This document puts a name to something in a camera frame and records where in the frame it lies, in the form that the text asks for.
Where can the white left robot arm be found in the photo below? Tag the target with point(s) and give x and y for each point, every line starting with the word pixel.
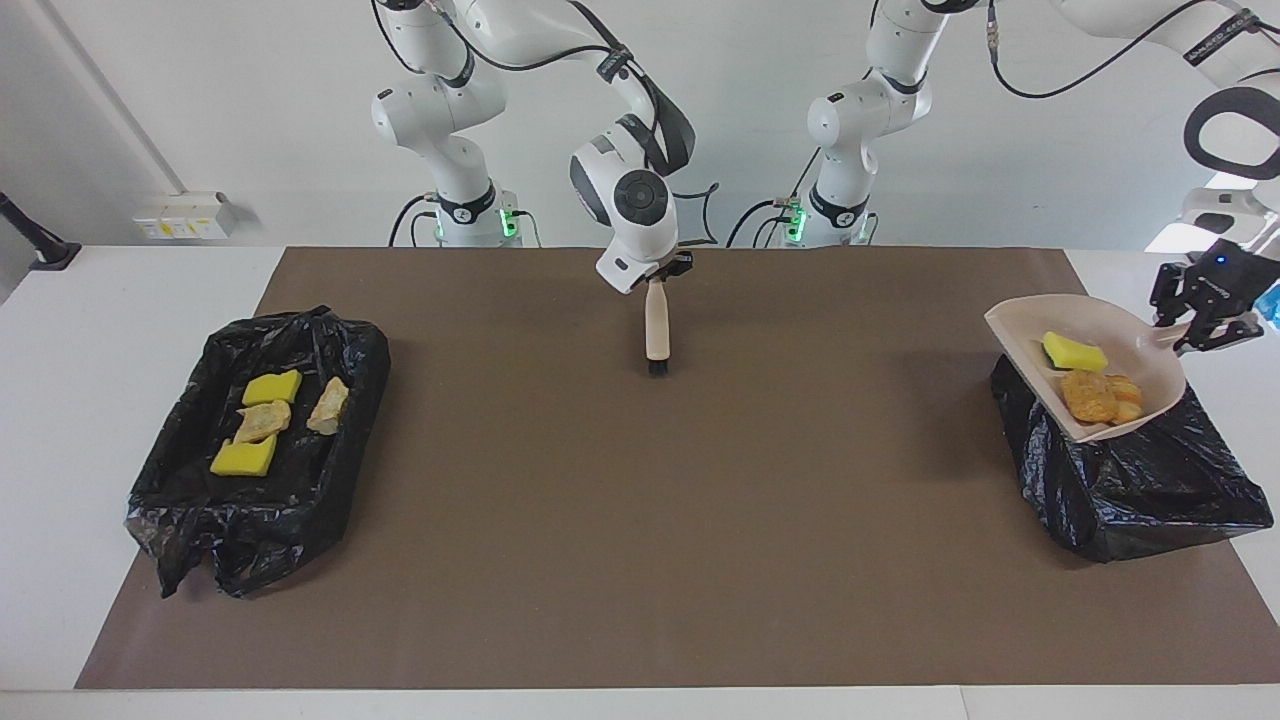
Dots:
pixel 860 110

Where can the white wall outlet box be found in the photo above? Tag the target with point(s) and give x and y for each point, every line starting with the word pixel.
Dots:
pixel 185 215

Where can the bin covered black bag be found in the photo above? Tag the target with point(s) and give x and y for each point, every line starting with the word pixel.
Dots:
pixel 1150 490

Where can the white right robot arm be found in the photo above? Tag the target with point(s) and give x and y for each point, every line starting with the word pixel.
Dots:
pixel 640 200

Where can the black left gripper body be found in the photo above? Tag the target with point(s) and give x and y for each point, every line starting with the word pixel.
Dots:
pixel 1230 285

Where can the brown table mat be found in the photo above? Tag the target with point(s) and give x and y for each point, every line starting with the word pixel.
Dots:
pixel 700 550

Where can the pale translucent piece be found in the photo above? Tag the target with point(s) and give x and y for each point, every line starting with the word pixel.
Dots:
pixel 262 422

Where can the black pole stand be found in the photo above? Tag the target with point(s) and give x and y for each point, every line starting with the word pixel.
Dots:
pixel 55 255

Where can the blue object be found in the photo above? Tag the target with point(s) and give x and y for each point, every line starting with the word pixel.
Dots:
pixel 1273 302

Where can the yellow notched sponge piece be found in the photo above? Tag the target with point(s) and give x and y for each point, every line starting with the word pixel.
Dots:
pixel 245 458

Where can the beige plastic dustpan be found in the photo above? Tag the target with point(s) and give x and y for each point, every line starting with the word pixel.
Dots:
pixel 1120 330

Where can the beige brush black bristles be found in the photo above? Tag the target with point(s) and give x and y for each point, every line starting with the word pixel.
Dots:
pixel 657 330

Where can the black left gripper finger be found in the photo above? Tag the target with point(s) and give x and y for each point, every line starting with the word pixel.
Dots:
pixel 1225 330
pixel 1170 295

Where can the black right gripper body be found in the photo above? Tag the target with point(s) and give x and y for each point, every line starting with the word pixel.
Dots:
pixel 680 264

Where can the orange striped food piece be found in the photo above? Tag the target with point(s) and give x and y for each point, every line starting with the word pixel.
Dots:
pixel 328 405

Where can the beige food piece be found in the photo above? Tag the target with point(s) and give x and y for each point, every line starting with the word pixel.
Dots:
pixel 1127 397

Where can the yellow wedge sponge piece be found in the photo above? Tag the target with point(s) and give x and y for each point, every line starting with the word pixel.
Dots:
pixel 1075 352

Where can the open bin black bag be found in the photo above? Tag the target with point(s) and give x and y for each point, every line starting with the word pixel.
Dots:
pixel 200 510

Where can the brown oblong bread roll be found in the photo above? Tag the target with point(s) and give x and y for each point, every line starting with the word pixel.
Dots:
pixel 1088 397

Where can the yellow blocky sponge piece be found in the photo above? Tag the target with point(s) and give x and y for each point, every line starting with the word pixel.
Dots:
pixel 272 387

